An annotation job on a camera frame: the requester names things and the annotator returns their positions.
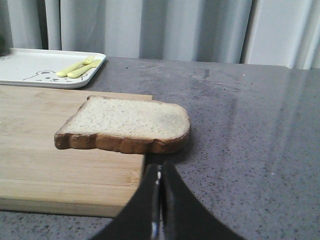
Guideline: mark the yellow plastic fork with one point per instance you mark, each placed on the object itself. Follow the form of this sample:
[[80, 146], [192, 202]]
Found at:
[[65, 71]]

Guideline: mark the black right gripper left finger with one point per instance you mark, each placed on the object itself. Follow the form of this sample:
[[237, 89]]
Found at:
[[140, 218]]

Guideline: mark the green lime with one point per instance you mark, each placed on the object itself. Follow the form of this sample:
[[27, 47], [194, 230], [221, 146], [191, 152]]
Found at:
[[4, 49]]

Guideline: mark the yellow plastic knife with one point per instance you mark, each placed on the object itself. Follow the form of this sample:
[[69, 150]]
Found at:
[[78, 72]]

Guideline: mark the wooden cutting board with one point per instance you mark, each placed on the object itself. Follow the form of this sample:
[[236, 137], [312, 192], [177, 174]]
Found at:
[[35, 176]]

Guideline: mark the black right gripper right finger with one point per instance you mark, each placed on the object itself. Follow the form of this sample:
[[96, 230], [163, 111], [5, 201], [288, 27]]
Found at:
[[184, 217]]

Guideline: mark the bread slice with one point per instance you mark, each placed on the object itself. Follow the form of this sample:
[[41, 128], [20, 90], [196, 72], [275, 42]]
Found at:
[[128, 126]]

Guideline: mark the white bear tray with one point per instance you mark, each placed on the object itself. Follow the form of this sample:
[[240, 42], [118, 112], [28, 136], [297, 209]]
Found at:
[[39, 67]]

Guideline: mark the grey curtain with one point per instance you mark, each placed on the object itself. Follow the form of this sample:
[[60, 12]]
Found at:
[[260, 32]]

